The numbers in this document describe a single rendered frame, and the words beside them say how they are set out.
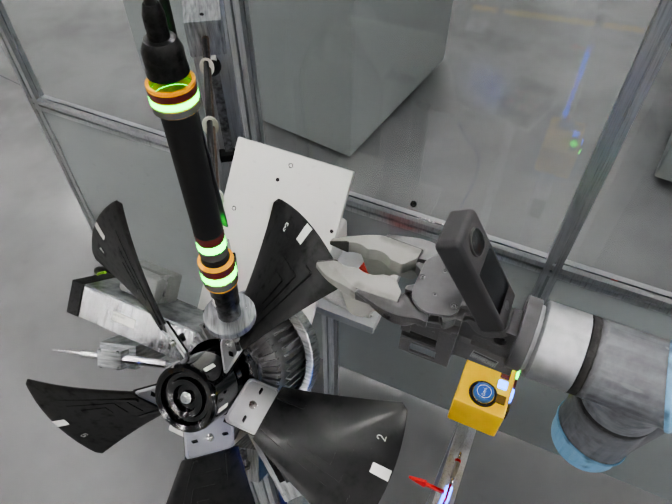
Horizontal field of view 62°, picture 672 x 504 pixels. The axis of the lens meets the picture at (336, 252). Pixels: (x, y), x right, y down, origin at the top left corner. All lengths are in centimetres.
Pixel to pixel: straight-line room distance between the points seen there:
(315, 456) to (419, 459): 131
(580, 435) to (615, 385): 10
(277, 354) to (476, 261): 66
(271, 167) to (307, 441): 54
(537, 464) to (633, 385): 182
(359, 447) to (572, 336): 52
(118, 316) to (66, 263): 175
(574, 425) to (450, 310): 18
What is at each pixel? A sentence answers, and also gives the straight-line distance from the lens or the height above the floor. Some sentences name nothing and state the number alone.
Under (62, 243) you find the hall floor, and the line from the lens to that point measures 309.
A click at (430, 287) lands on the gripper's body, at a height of 167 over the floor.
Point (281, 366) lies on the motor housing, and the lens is 110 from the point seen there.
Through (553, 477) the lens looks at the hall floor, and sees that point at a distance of 235.
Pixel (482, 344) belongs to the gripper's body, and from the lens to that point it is 57.
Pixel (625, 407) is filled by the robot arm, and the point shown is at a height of 164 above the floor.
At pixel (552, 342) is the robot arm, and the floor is 167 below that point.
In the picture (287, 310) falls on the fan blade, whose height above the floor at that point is 137.
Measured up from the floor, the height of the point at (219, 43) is 153.
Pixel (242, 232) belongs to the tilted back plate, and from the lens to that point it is 120.
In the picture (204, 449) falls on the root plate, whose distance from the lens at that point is 109.
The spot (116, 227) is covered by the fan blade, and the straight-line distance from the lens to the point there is 103.
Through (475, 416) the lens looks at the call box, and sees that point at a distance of 119.
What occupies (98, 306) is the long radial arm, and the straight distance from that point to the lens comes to 129.
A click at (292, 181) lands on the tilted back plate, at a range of 115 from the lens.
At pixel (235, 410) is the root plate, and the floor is 118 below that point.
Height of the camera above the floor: 209
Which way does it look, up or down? 50 degrees down
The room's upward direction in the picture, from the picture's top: straight up
